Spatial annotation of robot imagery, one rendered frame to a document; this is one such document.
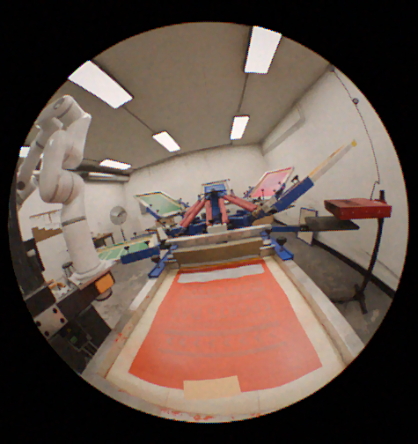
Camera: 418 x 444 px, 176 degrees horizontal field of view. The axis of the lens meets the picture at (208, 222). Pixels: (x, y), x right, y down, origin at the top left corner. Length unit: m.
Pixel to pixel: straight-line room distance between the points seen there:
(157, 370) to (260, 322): 0.27
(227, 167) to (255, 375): 4.79
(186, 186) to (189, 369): 4.76
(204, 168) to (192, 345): 4.71
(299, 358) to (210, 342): 0.21
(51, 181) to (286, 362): 0.63
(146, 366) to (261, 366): 0.25
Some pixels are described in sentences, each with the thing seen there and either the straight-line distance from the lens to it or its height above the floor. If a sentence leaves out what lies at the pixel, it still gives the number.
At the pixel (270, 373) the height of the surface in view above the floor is 0.95.
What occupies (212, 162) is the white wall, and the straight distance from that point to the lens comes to 4.80.
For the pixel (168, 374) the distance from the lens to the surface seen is 0.35.
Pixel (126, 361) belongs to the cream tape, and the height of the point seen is 0.95.
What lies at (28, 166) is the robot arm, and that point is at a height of 1.57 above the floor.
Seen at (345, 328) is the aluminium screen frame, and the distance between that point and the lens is 0.37.
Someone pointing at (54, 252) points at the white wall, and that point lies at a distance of 3.98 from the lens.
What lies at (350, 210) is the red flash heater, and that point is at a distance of 1.08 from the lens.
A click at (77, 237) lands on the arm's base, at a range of 0.43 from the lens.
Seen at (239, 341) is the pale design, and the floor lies 0.95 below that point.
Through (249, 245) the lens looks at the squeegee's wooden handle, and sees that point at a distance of 0.57.
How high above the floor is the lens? 1.27
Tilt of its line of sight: 11 degrees down
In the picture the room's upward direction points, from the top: 10 degrees counter-clockwise
